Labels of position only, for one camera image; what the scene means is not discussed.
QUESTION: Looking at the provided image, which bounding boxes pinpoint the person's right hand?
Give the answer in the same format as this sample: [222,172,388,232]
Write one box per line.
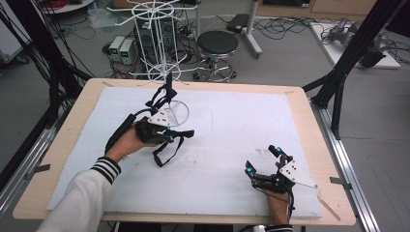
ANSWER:
[261,161,292,226]

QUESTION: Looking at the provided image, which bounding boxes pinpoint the round white table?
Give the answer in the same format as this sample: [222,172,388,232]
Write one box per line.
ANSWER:
[41,0,97,15]

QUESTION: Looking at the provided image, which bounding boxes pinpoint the aluminium rail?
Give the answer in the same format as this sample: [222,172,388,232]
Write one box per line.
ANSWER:
[0,124,59,216]
[309,99,382,232]

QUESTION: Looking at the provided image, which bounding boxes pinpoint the grey robot device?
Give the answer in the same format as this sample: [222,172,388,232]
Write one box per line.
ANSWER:
[322,17,388,69]

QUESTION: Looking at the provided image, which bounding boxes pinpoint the bundle of floor cables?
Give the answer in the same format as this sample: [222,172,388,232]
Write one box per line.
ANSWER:
[252,15,325,43]

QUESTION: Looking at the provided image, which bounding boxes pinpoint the white wire display rack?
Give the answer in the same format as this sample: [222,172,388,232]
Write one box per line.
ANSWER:
[105,0,199,128]

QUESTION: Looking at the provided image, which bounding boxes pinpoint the person's left hand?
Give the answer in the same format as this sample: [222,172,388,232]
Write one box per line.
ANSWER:
[105,126,160,164]

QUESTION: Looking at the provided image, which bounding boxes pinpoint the black power adapter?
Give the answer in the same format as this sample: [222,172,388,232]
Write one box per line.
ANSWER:
[225,13,251,34]

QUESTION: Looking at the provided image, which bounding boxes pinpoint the white table leg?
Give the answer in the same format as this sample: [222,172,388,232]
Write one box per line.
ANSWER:
[242,0,264,60]

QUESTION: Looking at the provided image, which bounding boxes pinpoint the right hand-held gripper black cable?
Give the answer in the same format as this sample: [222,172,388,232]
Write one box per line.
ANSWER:
[286,189,297,224]

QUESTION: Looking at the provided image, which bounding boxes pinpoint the grey bench power supply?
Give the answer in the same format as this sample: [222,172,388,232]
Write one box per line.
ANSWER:
[119,39,136,66]
[108,36,126,62]

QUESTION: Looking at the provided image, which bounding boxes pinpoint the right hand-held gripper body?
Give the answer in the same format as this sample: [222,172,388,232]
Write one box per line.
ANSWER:
[250,159,318,195]

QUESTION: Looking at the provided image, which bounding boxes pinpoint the white foam mat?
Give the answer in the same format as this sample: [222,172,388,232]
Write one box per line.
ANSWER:
[46,86,323,219]

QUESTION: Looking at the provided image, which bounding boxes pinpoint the black metal frame post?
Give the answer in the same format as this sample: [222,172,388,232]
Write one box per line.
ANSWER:
[0,0,93,130]
[302,0,408,141]

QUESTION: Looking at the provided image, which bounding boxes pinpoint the black round stool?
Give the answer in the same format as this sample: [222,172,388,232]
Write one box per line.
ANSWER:
[192,30,240,83]

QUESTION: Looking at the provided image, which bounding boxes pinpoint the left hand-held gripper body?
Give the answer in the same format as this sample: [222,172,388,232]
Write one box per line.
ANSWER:
[133,110,173,145]

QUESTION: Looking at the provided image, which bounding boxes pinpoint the white floor platform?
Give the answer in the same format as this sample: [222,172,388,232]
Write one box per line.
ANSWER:
[309,21,402,70]

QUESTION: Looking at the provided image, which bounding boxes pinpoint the thin wooden stick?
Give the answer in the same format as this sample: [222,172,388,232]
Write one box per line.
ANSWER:
[317,194,342,222]

